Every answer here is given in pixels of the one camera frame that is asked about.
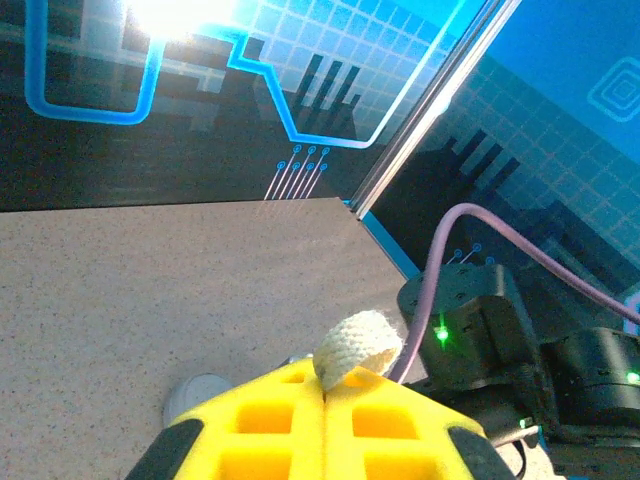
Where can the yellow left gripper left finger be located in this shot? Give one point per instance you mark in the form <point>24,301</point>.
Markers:
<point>260,450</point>

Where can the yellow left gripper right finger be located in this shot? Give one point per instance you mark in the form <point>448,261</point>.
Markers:
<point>400,450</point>

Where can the white sneaker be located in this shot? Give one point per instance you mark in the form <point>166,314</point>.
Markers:
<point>195,395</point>

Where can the white shoelace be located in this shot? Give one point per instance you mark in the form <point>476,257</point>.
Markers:
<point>355,340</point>

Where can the blue table edge trim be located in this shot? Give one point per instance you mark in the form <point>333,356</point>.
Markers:
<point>390,245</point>

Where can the aluminium corner post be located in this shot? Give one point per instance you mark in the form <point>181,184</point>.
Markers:
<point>425,110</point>

